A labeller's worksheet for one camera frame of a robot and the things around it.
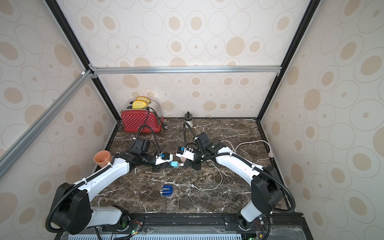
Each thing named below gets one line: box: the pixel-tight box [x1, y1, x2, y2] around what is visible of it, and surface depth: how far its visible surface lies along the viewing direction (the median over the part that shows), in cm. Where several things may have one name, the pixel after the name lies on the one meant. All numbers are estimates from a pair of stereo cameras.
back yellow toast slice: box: [136, 96, 151, 105], surface depth 108 cm
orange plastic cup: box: [93, 150, 113, 168], surface depth 91 cm
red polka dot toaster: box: [120, 109, 164, 133], surface depth 105 cm
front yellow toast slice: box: [132, 100, 147, 109], surface depth 105 cm
